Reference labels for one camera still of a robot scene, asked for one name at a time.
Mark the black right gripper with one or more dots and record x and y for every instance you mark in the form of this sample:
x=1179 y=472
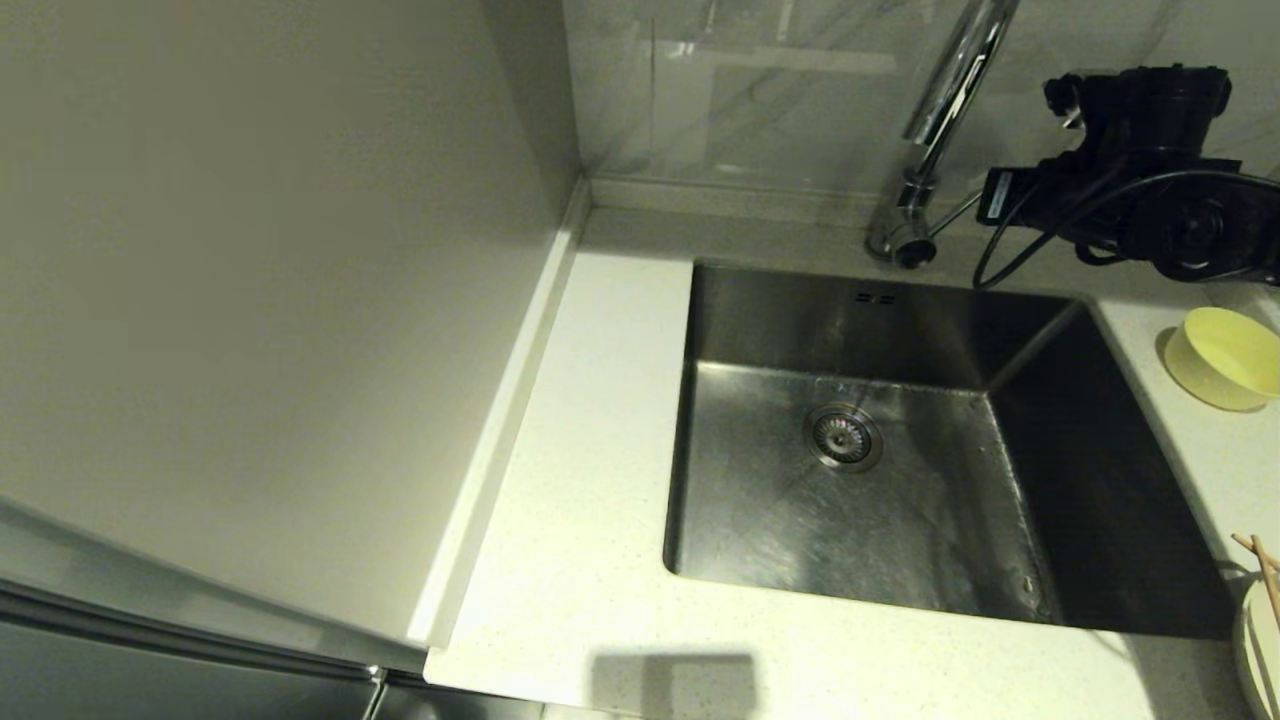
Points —
x=1060 y=195

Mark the chrome kitchen faucet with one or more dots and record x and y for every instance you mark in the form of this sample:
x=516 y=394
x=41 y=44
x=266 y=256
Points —
x=945 y=95

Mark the yellow plastic bowl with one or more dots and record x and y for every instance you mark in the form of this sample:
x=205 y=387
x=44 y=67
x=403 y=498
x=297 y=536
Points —
x=1230 y=355

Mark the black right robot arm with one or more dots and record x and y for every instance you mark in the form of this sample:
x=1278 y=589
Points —
x=1200 y=225

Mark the stainless steel sink basin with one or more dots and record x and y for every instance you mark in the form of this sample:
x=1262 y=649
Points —
x=900 y=520

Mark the round metal drain strainer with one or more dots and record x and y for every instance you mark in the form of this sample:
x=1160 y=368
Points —
x=843 y=437

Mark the cream white round plate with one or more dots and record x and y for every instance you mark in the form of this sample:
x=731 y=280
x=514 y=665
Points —
x=1262 y=660

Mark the grey tall cabinet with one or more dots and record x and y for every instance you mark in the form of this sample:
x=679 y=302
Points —
x=250 y=300

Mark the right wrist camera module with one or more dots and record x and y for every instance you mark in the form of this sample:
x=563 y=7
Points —
x=1150 y=105

